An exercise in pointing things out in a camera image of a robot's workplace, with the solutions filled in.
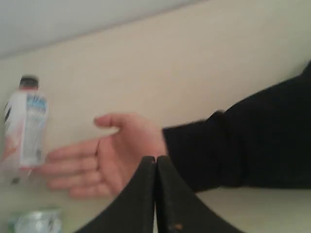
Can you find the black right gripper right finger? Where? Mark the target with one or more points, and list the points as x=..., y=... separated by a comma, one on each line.
x=178, y=209

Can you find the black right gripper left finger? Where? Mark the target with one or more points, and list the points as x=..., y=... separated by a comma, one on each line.
x=132, y=211

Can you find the person's open hand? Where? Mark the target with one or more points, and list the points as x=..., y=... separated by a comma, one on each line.
x=104, y=166

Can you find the black sleeved forearm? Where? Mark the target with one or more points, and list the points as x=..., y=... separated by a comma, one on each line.
x=263, y=140

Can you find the lime label bottle white cap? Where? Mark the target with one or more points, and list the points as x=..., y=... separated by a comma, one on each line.
x=43, y=220

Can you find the pink bottle black cap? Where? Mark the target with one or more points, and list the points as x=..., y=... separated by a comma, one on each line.
x=25, y=118

